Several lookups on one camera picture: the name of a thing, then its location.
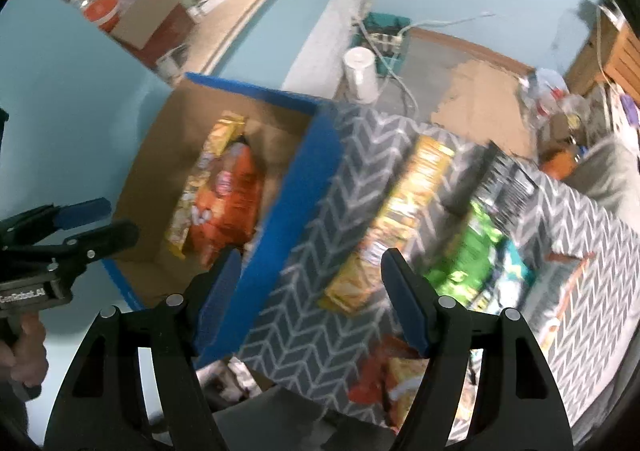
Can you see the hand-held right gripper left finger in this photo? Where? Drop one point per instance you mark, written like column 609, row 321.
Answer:
column 220, row 303

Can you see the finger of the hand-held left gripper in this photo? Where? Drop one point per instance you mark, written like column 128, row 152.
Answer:
column 82, row 213
column 102, row 237

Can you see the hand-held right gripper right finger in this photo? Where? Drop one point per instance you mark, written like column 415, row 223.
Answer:
column 407, row 306

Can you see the red snack packet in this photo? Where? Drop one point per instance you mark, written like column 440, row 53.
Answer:
column 385, row 381

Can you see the green snack packet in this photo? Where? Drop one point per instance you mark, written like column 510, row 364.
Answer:
column 465, row 251

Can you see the cardboard box with blue edges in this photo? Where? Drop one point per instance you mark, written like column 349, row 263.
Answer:
column 150, row 171

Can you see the long yellow snack packet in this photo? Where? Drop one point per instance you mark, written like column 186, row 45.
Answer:
column 395, row 221

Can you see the black snack packet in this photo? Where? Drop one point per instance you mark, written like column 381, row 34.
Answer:
column 505, row 186

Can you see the person's left forearm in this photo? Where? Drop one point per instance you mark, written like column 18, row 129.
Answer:
column 15, row 406

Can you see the person's left hand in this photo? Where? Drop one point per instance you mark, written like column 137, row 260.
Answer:
column 30, row 353

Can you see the crumpled white paper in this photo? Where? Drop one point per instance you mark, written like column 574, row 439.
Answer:
column 237, row 378

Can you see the pale yellow patterned snack packet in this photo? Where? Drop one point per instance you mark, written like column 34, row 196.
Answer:
column 185, row 211

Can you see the light blue snack packet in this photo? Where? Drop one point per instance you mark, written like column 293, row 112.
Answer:
column 510, row 276

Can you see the grey chevron cloth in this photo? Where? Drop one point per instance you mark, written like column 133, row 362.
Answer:
column 350, row 191

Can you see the white and orange snack packet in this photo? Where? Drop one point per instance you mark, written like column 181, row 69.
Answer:
column 555, row 296

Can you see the small yellow snack packet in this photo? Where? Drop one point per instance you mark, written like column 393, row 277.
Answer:
column 225, row 133

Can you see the small white container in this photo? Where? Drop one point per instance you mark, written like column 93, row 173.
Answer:
column 172, row 63

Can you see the orange and white jar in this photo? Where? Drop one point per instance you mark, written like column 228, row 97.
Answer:
column 102, row 11

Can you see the orange plastic bag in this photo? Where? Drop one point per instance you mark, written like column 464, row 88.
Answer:
column 560, row 163

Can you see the brown cardboard box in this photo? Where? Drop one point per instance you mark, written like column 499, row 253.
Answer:
column 150, row 16

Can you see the cardboard floor sheet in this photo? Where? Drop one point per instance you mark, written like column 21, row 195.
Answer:
column 480, row 101

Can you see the grey jacket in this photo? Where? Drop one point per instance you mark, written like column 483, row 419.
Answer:
column 610, row 176

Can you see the pile of plastic bottles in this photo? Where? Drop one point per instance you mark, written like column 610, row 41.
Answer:
column 555, row 101

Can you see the white power strip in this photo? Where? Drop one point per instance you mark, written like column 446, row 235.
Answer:
column 386, row 42

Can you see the teal basket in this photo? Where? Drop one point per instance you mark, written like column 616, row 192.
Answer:
column 385, row 23

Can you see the white printed bag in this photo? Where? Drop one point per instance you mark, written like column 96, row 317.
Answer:
column 622, row 106

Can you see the wooden shelf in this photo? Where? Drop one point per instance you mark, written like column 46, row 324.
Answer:
column 620, row 56

